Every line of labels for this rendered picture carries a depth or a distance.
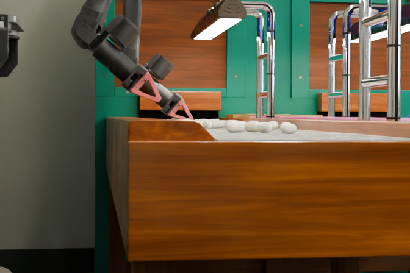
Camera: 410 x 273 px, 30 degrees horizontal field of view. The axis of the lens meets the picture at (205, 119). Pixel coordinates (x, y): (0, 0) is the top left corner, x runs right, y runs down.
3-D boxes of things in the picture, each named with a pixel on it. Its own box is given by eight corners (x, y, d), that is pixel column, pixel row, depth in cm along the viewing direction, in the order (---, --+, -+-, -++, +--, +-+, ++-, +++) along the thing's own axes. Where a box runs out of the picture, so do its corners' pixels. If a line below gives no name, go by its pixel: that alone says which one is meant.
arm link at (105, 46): (88, 53, 195) (89, 50, 189) (106, 33, 196) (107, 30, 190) (108, 71, 196) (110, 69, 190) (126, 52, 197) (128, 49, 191)
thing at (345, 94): (343, 147, 235) (345, 2, 234) (324, 145, 254) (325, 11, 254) (402, 147, 237) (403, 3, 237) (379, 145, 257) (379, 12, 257)
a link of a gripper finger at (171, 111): (196, 112, 246) (174, 94, 244) (200, 112, 238) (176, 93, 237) (183, 128, 245) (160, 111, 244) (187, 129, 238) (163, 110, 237)
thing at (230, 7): (218, 17, 208) (218, -10, 208) (190, 39, 270) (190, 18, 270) (247, 17, 209) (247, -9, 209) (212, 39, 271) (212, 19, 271)
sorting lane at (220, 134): (216, 154, 104) (216, 138, 104) (138, 128, 283) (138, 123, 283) (426, 154, 108) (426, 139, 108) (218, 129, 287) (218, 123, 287)
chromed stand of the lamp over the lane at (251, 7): (215, 147, 229) (215, -2, 229) (205, 145, 249) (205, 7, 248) (276, 147, 232) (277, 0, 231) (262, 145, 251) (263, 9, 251)
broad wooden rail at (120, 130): (126, 259, 102) (127, 120, 102) (105, 167, 281) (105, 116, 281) (215, 257, 104) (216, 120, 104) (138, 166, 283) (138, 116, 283)
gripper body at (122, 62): (143, 70, 199) (121, 51, 198) (146, 68, 189) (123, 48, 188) (126, 89, 199) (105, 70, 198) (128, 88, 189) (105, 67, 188)
